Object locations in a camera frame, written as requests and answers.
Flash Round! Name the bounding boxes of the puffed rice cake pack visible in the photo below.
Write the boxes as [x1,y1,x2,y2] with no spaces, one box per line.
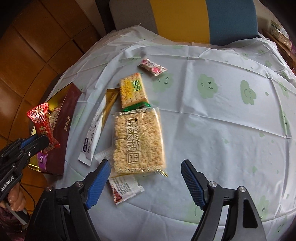
[112,107,168,178]

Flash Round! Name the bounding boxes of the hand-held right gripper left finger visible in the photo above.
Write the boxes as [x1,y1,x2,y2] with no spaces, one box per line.
[25,159,112,241]

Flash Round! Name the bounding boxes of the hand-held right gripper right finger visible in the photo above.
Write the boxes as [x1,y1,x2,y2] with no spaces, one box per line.
[181,159,266,241]

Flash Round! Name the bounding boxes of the gold tin box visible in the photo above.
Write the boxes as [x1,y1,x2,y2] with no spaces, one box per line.
[28,83,82,176]

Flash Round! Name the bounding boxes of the wooden side table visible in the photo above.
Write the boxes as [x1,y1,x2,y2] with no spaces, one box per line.
[261,28,296,70]

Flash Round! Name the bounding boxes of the person's left hand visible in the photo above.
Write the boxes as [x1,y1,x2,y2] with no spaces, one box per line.
[0,184,26,211]

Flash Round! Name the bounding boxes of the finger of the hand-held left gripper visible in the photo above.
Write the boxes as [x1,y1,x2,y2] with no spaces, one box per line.
[14,136,50,163]
[5,136,38,151]

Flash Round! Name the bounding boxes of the purple snack packet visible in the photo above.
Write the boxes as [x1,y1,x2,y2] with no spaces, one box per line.
[37,151,49,172]

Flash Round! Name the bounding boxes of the white and gold long sachet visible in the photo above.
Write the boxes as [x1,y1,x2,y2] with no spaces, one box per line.
[78,88,119,166]

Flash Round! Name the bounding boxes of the white and red snack packet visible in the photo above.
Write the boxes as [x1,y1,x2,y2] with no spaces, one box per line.
[108,175,145,206]

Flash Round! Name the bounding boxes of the pink floral candy packet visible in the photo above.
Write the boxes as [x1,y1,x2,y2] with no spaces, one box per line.
[138,57,168,76]

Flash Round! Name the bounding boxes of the yellow green cracker pack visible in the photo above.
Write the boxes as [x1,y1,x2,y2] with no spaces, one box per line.
[119,72,151,113]

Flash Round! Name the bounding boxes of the red candy packet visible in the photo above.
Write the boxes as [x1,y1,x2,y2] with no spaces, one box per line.
[26,103,61,153]

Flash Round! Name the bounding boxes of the small white packet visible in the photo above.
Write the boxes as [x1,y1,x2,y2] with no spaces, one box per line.
[94,149,114,167]

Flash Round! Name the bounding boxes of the beige patterned box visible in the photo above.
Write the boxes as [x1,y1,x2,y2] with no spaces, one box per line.
[272,27,292,48]

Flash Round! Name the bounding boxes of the grey yellow blue chair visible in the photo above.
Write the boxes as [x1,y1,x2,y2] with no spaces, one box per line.
[109,0,258,45]

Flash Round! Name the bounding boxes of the person's dark clothing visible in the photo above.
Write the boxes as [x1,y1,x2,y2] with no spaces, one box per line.
[0,207,29,241]

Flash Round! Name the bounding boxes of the white cloud-print tablecloth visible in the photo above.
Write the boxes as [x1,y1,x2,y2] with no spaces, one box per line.
[45,25,296,227]

